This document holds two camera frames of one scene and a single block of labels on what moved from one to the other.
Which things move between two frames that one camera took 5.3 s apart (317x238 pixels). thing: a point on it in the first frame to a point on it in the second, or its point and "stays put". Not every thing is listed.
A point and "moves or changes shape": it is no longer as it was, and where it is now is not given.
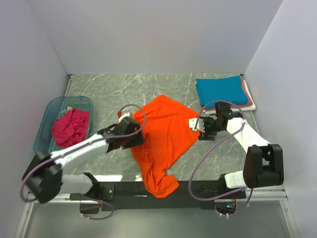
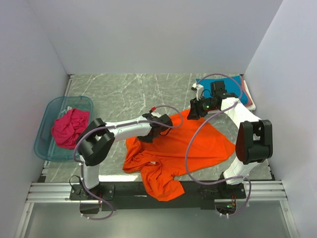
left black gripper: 138,139 to 145,139
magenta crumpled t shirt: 71,128 stays put
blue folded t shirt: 230,89 stays put
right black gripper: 204,136 to 195,110
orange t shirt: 165,124 moves or changes shape
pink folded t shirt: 249,101 stays put
